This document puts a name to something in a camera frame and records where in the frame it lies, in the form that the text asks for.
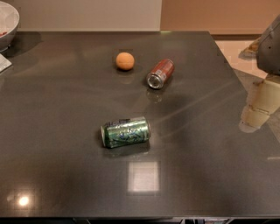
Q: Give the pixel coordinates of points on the red coke can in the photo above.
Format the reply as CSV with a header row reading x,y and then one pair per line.
x,y
160,74

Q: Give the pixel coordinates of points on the orange fruit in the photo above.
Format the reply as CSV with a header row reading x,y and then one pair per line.
x,y
125,61

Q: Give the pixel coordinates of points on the white bowl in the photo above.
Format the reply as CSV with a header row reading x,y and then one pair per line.
x,y
9,21

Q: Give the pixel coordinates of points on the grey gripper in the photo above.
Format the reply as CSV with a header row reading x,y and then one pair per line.
x,y
269,52

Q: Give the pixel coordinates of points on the green soda can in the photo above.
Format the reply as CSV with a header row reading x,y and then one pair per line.
x,y
125,132

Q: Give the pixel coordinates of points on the white paper sheet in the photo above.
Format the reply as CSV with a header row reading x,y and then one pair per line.
x,y
4,63

